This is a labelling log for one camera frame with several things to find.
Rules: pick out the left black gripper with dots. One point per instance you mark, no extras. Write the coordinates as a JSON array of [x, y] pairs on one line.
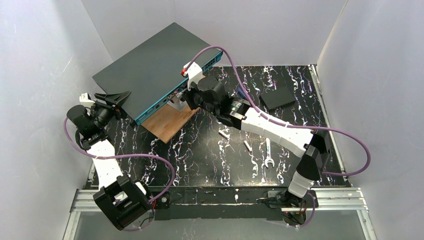
[[108, 107]]

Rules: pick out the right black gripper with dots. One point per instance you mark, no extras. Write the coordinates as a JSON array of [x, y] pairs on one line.
[[191, 98]]

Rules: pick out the dark teal network switch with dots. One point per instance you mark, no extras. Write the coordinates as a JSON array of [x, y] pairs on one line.
[[151, 71]]

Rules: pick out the silver SFP plug module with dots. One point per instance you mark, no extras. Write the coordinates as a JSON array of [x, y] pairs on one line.
[[224, 135], [248, 147]]

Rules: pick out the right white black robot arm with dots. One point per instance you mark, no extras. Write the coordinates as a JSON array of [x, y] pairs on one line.
[[311, 146]]

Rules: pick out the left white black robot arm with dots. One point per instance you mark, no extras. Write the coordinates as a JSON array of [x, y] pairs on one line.
[[120, 199]]

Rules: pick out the wooden base board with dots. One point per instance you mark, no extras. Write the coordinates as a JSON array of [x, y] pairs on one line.
[[167, 121]]

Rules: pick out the blue red screwdriver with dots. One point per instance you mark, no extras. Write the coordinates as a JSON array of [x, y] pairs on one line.
[[242, 93]]

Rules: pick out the small black box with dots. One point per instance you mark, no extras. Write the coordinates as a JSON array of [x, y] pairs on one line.
[[279, 97]]

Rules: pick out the silver open-end wrench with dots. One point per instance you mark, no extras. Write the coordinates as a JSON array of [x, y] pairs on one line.
[[269, 162]]

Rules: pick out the silver metal mount bracket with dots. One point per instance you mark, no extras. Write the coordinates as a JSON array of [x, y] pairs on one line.
[[177, 103]]

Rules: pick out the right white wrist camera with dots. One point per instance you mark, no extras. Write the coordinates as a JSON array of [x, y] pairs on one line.
[[194, 73]]

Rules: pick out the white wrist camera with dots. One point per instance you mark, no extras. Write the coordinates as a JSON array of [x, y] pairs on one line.
[[194, 73], [85, 100]]

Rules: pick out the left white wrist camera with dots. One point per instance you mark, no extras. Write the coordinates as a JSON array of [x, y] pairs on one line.
[[85, 100]]

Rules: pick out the aluminium frame rail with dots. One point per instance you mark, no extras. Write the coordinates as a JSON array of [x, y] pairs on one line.
[[338, 198]]

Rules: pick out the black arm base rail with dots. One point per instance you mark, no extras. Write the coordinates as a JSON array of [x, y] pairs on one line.
[[217, 202]]

